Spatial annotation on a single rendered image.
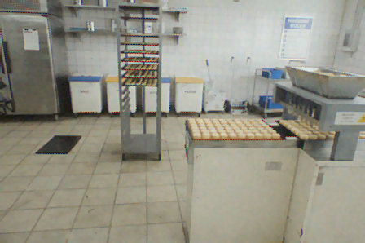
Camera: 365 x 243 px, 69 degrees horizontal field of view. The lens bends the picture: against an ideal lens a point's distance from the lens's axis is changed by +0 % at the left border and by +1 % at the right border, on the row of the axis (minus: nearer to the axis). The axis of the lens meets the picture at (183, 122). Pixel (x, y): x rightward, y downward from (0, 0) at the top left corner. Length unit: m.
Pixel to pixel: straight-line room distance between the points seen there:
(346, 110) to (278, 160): 0.50
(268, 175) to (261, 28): 4.53
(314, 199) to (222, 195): 0.56
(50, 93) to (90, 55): 1.20
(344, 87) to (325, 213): 0.78
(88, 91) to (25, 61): 1.06
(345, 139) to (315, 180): 0.29
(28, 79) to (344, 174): 4.57
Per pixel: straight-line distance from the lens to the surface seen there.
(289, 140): 1.84
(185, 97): 5.09
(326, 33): 6.79
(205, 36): 5.70
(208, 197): 1.85
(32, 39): 4.96
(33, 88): 5.07
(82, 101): 5.17
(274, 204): 2.02
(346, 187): 1.94
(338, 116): 1.69
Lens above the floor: 1.49
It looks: 18 degrees down
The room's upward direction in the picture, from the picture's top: 2 degrees clockwise
